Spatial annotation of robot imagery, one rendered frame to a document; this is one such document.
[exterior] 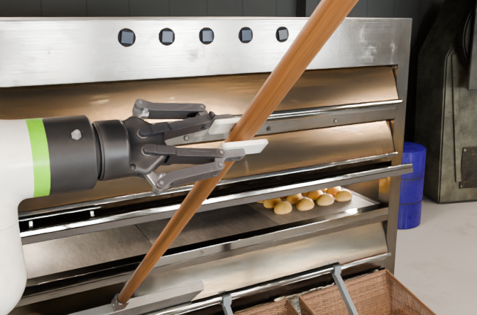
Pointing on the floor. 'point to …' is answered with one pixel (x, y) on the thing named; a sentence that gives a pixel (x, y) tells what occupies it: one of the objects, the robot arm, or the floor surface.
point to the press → (450, 94)
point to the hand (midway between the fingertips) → (238, 136)
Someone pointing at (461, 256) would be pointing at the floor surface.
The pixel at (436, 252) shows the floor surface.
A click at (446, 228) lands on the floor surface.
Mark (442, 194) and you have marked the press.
